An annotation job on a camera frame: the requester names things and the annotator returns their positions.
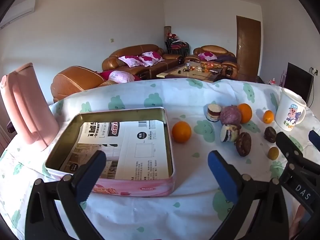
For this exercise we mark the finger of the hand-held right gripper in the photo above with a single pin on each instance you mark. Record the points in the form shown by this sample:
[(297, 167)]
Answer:
[(285, 142), (315, 138)]

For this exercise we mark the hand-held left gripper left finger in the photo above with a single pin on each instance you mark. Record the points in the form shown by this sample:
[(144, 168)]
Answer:
[(92, 172)]

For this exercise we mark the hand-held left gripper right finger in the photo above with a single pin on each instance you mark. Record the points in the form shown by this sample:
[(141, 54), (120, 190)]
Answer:
[(222, 175)]

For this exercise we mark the small yellow-brown fruit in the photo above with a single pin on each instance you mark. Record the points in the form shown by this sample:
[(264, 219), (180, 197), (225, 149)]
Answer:
[(273, 153)]

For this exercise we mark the small orange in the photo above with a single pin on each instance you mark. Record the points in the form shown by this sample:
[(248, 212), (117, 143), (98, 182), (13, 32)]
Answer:
[(268, 116)]

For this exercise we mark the brown round fruit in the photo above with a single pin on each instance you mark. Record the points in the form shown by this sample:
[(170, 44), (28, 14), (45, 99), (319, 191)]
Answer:
[(243, 143)]

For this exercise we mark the layered cake slice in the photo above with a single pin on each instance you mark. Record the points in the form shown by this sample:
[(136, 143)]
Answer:
[(228, 133)]

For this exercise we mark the pink rectangular tin box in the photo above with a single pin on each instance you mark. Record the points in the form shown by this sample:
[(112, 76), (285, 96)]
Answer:
[(140, 186)]

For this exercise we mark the purple round fruit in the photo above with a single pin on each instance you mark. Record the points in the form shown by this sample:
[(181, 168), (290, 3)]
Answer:
[(230, 115)]

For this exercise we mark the dark brown small fruit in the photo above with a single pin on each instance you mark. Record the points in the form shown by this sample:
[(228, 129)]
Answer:
[(270, 134)]

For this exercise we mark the white cartoon mug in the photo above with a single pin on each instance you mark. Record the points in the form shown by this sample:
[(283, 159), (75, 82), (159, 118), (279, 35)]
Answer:
[(291, 110)]

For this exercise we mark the large orange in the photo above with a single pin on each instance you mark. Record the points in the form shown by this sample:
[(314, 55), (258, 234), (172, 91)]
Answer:
[(246, 112), (181, 132)]

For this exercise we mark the printed paper liner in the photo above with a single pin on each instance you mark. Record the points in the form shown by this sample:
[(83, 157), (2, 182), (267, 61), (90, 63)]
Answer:
[(145, 150)]

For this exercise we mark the black television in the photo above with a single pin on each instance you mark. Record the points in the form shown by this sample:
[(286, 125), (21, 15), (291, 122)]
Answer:
[(297, 82)]

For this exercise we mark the round layered cake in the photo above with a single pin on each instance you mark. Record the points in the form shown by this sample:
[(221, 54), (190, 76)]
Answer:
[(213, 112)]

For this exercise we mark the pink electric kettle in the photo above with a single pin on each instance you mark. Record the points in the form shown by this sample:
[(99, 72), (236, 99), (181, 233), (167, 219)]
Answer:
[(30, 110)]

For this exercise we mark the pale pink cushion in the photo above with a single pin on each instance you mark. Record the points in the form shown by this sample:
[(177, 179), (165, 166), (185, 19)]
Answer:
[(118, 76)]

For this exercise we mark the brown wooden door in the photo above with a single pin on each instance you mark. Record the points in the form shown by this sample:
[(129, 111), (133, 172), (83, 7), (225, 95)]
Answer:
[(247, 47)]

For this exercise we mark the small items on coffee table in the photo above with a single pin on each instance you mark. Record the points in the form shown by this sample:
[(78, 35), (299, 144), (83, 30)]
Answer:
[(200, 68)]

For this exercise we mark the wooden coffee table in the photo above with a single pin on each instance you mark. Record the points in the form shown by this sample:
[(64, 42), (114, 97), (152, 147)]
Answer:
[(175, 73)]

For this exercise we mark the long brown leather sofa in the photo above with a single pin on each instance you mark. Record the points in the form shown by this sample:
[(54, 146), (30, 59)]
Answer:
[(117, 62)]

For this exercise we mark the small pink floral pillow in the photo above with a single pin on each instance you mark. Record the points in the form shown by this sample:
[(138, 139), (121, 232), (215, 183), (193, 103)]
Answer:
[(207, 55)]

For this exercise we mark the brown leather armchair dark blanket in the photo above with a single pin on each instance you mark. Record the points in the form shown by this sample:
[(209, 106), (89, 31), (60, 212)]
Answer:
[(210, 48)]

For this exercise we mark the stacked dark chairs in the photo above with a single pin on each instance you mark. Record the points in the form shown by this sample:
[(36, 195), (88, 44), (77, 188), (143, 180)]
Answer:
[(176, 46)]

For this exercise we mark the tall decorative vase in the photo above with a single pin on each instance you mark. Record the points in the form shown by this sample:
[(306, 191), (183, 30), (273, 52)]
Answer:
[(167, 31)]

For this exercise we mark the white air conditioner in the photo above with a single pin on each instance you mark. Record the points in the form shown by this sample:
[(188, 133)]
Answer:
[(17, 12)]

